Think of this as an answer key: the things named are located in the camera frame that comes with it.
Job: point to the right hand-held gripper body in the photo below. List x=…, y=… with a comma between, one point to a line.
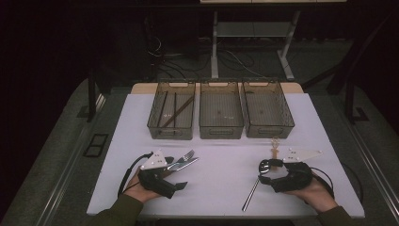
x=295, y=180

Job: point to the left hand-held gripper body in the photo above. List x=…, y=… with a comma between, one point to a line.
x=155, y=180

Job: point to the amber translucent spoon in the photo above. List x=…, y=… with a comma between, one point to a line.
x=275, y=152

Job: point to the stainless steel spoon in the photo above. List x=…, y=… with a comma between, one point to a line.
x=251, y=194

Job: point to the smoky translucent plastic bin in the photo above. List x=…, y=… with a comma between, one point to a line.
x=171, y=133
x=221, y=116
x=266, y=113

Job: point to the brown wooden chopstick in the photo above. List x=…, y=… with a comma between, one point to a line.
x=179, y=109
x=177, y=113

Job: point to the person's left hand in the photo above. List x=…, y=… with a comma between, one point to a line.
x=136, y=191

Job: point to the person's right hand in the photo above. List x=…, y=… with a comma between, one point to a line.
x=318, y=197

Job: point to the white table cover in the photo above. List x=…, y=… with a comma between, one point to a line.
x=213, y=188

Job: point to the dark metal stand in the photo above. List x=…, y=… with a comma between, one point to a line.
x=349, y=100
x=91, y=100

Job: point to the metal floor rail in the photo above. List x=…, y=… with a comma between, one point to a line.
x=378, y=175
x=62, y=185

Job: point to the white metal desk frame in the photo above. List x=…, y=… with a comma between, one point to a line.
x=214, y=47

